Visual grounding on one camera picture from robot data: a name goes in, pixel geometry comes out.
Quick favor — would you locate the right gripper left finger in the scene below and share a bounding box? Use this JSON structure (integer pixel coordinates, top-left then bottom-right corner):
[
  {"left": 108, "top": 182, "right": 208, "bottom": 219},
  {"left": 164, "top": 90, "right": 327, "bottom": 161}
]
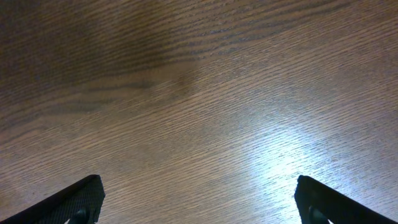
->
[{"left": 1, "top": 174, "right": 105, "bottom": 224}]

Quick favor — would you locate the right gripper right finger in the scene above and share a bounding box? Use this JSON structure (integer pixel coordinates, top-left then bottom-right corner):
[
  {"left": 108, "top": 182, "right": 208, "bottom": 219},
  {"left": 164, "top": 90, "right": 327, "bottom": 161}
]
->
[{"left": 294, "top": 175, "right": 397, "bottom": 224}]

